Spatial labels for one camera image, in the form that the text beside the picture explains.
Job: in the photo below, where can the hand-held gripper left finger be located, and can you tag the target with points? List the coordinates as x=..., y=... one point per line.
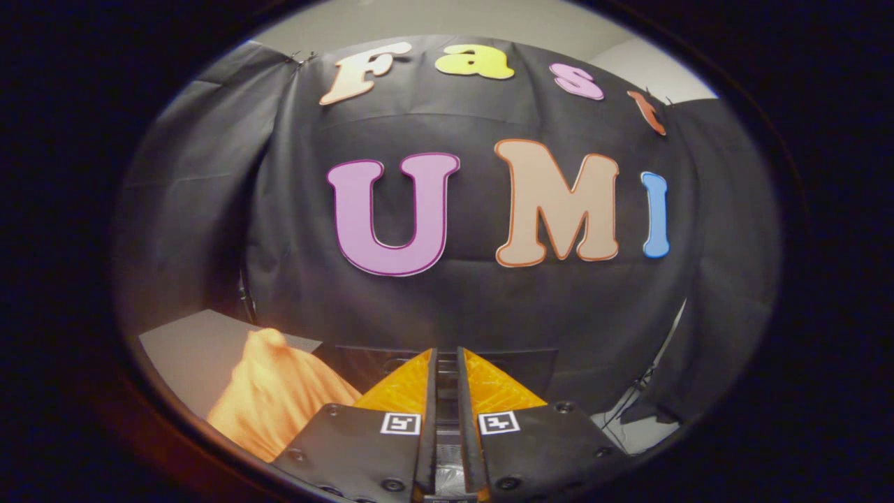
x=363, y=454

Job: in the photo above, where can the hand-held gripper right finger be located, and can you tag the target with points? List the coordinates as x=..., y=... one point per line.
x=538, y=454

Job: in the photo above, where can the orange cloth garment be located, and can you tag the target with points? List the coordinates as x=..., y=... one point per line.
x=272, y=398

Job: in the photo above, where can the black light stand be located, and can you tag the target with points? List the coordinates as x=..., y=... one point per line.
x=639, y=385

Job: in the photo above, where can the black backdrop cloth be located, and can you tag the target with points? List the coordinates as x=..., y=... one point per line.
x=461, y=307

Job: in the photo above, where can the beige and dark cabinet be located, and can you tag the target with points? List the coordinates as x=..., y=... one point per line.
x=188, y=349

